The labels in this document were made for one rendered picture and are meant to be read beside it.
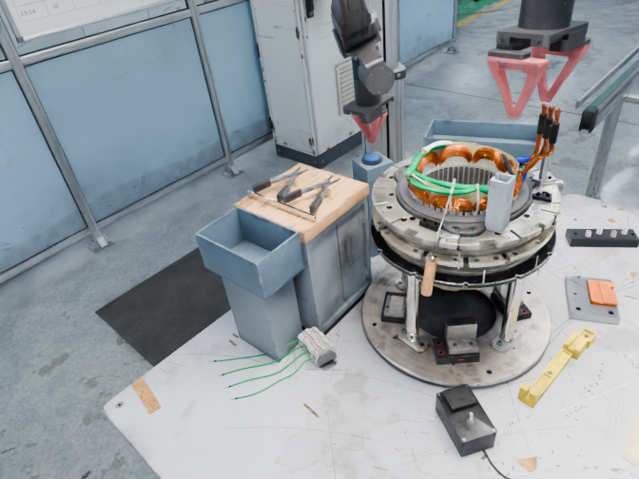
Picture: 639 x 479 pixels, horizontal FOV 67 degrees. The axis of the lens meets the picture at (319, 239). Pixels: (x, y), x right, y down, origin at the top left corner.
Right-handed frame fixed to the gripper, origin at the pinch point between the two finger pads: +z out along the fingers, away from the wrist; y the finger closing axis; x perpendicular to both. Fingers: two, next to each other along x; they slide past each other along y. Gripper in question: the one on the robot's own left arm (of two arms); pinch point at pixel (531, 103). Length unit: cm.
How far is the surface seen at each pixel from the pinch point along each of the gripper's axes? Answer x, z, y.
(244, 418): 27, 55, -35
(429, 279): 7.7, 27.6, -8.5
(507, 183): 1.7, 12.1, 0.4
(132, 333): 157, 126, -22
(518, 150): 18.2, 22.0, 36.0
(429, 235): 10.0, 21.3, -6.0
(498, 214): 2.5, 17.6, 0.8
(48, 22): 235, 4, 5
